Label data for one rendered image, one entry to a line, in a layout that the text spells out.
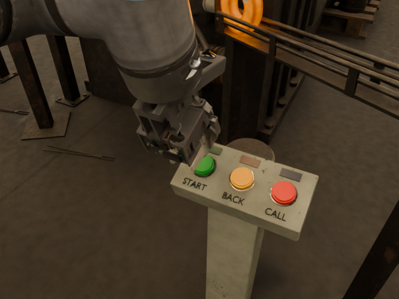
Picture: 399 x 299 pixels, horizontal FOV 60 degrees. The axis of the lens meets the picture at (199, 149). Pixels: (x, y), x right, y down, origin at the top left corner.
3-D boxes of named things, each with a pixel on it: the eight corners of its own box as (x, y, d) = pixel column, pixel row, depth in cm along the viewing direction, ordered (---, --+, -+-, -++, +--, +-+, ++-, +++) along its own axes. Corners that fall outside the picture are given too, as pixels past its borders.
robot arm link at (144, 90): (140, 12, 40) (216, 27, 37) (151, 44, 44) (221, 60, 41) (98, 67, 36) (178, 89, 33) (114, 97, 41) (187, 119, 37)
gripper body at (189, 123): (146, 153, 50) (116, 101, 40) (173, 108, 54) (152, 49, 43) (193, 170, 47) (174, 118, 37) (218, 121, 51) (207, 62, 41)
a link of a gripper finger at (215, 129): (191, 144, 55) (180, 111, 48) (196, 135, 56) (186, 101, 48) (218, 152, 53) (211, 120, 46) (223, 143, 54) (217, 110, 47)
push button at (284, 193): (275, 181, 61) (276, 177, 59) (298, 189, 59) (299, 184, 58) (268, 201, 59) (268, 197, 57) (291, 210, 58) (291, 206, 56)
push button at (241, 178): (236, 168, 63) (235, 163, 62) (256, 175, 62) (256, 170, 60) (227, 187, 61) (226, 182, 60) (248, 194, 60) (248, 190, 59)
